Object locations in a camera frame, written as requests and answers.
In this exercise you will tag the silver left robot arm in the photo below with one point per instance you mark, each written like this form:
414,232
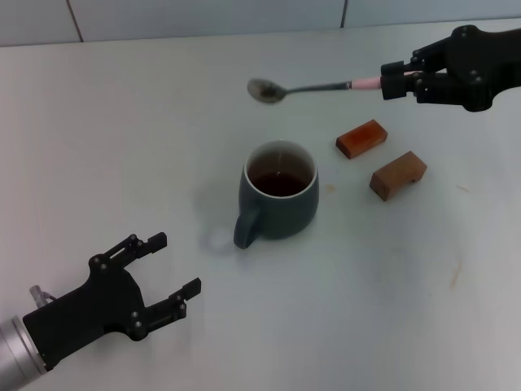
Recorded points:
14,350

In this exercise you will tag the grey ceramic cup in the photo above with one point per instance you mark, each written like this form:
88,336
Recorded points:
285,216

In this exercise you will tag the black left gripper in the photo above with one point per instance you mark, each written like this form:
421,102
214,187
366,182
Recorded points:
93,305

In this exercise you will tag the dark tea liquid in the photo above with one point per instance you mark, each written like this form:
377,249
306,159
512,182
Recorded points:
277,183

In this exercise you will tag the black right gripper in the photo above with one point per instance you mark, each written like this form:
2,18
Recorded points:
492,61

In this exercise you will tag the light brown wooden block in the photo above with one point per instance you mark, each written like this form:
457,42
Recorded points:
395,173

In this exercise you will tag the reddish wooden spoon rest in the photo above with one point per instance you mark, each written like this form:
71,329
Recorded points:
360,138

